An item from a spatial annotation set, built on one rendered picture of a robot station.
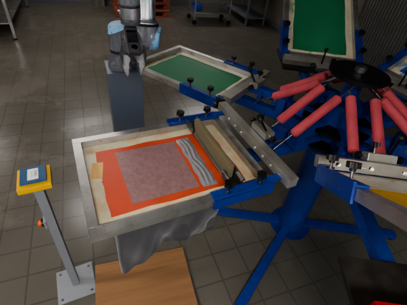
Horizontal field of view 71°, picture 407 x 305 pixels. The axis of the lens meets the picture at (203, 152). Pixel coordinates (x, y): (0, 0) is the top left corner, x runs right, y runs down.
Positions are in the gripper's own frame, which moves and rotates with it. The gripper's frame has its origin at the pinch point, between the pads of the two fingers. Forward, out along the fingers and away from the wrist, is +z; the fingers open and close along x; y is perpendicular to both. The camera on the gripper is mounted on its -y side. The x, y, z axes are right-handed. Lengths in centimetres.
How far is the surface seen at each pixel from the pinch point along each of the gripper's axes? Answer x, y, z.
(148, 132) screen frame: -6.5, 11.3, 38.3
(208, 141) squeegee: -31.5, -11.0, 32.0
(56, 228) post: 45, -9, 76
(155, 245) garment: 0, -36, 69
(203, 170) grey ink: -26, -21, 40
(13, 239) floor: 86, 38, 136
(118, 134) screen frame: 8.4, 11.0, 37.3
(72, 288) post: 48, -10, 135
